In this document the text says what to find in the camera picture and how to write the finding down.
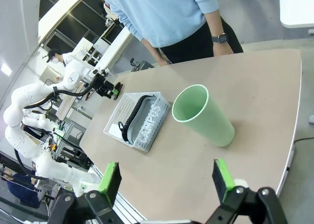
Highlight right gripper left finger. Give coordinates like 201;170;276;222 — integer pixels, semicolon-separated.
48;161;123;224

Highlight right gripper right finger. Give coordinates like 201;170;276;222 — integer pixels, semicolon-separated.
206;158;289;224

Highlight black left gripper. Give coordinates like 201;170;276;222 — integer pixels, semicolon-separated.
94;74;124;100

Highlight grey pouch with black zipper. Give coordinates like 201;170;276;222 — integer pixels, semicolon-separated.
118;94;160;144

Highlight light green plastic cup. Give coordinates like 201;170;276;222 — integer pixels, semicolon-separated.
171;84;236;148

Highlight person's left forearm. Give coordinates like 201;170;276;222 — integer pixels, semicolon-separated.
205;9;229;38

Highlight person's right forearm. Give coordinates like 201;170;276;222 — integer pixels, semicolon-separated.
141;37;167;63

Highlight white perforated plastic basket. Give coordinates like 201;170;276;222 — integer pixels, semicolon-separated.
103;91;172;152

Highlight person's right hand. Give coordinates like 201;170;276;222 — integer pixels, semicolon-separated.
155;54;173;67

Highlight person's left hand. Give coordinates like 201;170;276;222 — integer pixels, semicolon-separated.
212;41;236;57

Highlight person with black cap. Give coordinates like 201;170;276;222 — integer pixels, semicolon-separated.
46;49;74;84

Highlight person in blue sweatshirt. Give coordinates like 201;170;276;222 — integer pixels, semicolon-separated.
93;0;220;48

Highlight seated person in blue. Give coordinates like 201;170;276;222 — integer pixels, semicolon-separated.
0;160;42;209

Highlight dark smartwatch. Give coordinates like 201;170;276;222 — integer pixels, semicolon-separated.
211;32;229;43

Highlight large white table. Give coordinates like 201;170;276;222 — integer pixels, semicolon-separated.
279;0;314;28

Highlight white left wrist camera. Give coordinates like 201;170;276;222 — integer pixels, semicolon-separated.
88;67;110;77

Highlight grey box with black handle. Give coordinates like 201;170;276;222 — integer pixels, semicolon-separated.
129;58;156;72

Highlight black left arm cable sleeve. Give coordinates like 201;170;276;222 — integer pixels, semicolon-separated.
23;79;99;110

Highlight aluminium frame workbench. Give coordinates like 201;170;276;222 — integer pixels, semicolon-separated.
52;118;95;166

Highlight thin black floor cable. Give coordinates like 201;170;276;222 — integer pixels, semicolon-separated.
293;137;314;144

